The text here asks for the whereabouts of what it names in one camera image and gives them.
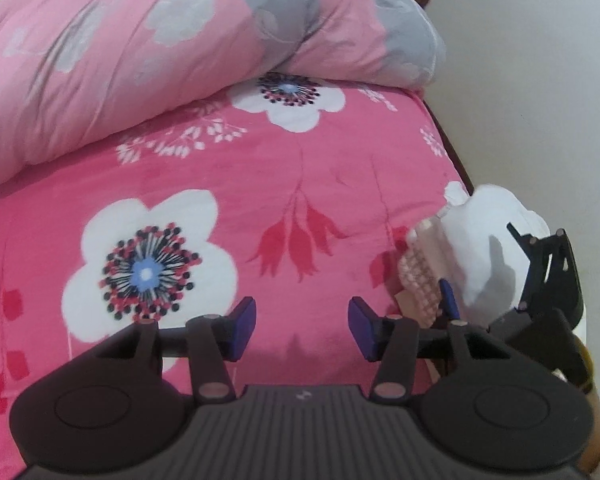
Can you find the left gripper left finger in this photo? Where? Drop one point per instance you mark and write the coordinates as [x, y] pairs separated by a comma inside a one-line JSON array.
[[129, 398]]

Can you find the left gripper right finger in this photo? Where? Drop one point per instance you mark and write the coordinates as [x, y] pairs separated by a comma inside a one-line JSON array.
[[469, 402]]

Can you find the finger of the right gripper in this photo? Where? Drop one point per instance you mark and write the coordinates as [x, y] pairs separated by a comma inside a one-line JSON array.
[[448, 304]]

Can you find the white shirt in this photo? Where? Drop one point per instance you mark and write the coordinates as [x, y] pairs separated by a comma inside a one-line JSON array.
[[487, 267]]

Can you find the beige folded garment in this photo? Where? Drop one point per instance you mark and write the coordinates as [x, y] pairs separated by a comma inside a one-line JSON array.
[[407, 304]]

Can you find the pink floral bed blanket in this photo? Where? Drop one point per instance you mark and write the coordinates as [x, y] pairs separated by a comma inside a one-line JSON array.
[[298, 193]]

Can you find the pink grey rolled duvet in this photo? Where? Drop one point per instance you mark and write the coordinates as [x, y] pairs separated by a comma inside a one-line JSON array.
[[73, 72]]

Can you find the dark wooden bed frame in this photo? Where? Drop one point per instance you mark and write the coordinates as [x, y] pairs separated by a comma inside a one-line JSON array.
[[447, 145]]

